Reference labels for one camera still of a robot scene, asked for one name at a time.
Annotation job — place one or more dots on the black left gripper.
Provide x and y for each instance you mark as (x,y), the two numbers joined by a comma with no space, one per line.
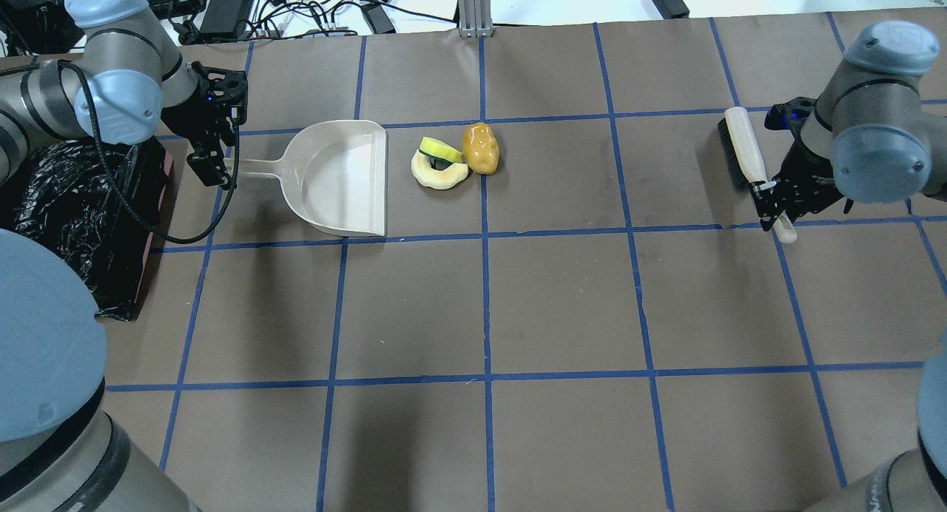
(198,119)

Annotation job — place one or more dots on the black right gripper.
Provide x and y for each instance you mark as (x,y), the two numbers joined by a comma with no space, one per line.
(808,173)

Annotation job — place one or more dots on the beige hand brush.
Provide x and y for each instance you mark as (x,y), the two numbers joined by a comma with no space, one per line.
(745,163)

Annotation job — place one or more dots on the beige dustpan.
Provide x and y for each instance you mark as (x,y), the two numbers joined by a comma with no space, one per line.
(334,176)

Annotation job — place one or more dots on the cream ring-shaped scrap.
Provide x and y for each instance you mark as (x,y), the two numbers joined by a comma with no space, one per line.
(429,177)

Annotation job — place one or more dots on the yellow green sponge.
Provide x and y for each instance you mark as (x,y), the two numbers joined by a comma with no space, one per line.
(438,150)

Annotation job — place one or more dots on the yellow toy potato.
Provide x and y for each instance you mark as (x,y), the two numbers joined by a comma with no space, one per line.
(480,149)

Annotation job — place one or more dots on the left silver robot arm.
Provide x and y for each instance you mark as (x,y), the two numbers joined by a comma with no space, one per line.
(60,450)

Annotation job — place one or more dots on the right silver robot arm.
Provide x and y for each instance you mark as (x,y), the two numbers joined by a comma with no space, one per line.
(866,140)

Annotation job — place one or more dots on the bin with black bag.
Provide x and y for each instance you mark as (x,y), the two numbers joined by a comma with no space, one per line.
(95,214)

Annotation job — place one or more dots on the black power adapter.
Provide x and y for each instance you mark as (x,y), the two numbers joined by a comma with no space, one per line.
(672,9)

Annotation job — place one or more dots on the aluminium frame post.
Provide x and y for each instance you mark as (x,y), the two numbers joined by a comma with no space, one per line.
(475,20)

